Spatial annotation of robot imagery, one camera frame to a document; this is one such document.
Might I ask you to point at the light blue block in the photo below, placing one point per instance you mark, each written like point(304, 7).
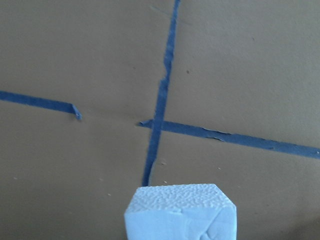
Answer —
point(180, 212)

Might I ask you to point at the brown paper table cover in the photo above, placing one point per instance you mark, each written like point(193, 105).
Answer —
point(248, 67)

